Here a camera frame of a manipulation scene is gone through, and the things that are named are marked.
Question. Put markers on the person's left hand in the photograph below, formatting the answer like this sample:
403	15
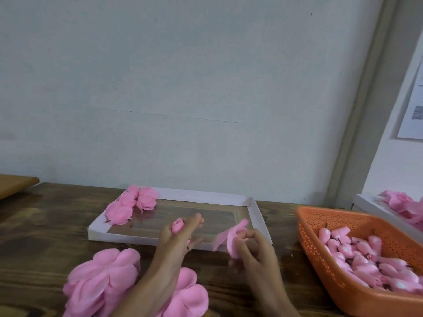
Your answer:
173	251

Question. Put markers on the pile of pink petals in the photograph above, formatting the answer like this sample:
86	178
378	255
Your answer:
403	202

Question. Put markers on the pink petal sheet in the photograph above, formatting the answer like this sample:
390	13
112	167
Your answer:
177	225

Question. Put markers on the stack of pink petals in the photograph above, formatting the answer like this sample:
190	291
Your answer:
188	299
99	282

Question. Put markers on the pink petal flower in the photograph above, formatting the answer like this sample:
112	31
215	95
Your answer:
147	200

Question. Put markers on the group of finished pink roses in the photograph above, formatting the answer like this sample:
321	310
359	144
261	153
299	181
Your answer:
119	212

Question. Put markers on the white paper notice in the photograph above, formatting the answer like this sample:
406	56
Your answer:
413	102

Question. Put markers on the orange plastic basket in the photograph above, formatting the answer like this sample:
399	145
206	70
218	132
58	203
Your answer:
337	287

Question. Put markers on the person's right forearm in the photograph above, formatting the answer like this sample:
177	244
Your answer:
274	303

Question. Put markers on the white shallow tray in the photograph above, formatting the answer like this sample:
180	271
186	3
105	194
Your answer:
198	218

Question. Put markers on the person's right hand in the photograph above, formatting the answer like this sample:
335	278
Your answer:
259	260

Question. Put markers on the pink rose buds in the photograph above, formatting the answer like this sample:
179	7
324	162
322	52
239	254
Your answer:
360	257

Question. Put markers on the person's left forearm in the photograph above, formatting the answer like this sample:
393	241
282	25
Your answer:
142	299

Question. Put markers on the grey door frame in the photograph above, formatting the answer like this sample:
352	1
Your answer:
370	95

